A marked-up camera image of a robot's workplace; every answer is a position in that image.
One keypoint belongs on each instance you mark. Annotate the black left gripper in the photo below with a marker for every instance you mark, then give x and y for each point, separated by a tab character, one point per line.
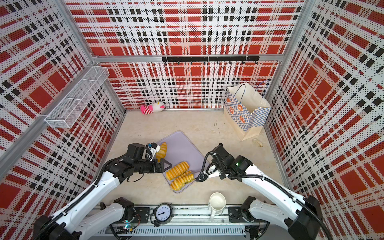
160	169

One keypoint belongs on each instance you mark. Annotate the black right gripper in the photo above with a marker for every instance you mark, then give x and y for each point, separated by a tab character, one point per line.
222	176

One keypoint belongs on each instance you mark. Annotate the fake croissant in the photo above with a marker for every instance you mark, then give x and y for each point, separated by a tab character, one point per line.
162	152

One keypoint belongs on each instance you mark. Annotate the ridged fake bread roll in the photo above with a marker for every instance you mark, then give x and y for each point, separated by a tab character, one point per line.
179	182
177	170

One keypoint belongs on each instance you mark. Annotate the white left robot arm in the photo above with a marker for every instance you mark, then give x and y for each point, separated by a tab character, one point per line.
72	223

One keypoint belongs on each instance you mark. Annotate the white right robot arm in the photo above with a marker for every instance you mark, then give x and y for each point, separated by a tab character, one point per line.
301	216

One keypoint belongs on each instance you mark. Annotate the blue checkered paper bag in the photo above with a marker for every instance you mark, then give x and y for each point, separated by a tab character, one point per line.
245	110

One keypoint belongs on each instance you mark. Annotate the lilac plastic tray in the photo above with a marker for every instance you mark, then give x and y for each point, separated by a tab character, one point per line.
180	148

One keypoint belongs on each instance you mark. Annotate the white mug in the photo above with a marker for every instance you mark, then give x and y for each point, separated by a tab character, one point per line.
217	204

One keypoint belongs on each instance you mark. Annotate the cream wristwatch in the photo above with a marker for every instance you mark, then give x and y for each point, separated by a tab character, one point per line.
258	142

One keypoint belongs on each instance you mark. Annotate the black round clock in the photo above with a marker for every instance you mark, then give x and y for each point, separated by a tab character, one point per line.
163	214

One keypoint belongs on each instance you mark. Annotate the pink white plush toy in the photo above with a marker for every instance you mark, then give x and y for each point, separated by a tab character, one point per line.
152	108

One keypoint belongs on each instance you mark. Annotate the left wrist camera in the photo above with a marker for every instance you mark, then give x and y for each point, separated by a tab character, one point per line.
152	149

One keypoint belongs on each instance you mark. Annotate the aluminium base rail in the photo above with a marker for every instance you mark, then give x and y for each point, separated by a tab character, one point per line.
187	220

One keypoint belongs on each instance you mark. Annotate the black hook rail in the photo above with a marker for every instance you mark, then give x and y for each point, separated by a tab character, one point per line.
241	59

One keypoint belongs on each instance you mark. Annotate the white wire mesh basket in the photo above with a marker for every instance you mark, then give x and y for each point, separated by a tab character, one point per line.
69	109

